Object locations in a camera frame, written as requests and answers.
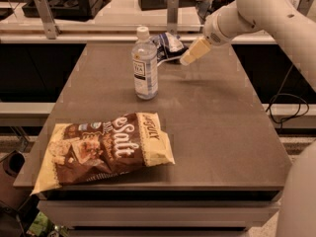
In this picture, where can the brown yellow chip bag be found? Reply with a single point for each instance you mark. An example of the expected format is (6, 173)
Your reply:
(86, 152)

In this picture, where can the blue chip bag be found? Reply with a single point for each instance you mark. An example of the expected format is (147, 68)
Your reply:
(169, 47)

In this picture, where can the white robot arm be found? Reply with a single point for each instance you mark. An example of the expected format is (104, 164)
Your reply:
(296, 36)

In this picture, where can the metal bracket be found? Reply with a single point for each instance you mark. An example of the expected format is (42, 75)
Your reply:
(50, 28)
(304, 6)
(172, 16)

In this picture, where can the dark bin at left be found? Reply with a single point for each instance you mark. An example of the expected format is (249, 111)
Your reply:
(11, 198)

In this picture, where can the clear plastic water bottle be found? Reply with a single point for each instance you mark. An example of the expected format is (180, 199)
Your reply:
(144, 63)

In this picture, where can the grey table with drawers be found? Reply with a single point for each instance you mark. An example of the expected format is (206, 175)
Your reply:
(230, 166)

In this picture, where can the metal bracket left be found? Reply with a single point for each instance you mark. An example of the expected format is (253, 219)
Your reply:
(50, 28)

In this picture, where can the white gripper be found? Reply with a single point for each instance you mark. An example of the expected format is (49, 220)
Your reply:
(213, 35)

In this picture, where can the metal bracket middle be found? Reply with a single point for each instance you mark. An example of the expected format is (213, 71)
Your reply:
(172, 16)

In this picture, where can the black tray box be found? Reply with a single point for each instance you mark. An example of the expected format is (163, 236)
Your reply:
(76, 10)

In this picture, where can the metal bracket right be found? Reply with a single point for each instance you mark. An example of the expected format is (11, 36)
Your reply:
(304, 6)

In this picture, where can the glass barrier panel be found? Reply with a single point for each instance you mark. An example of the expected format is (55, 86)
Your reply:
(117, 16)

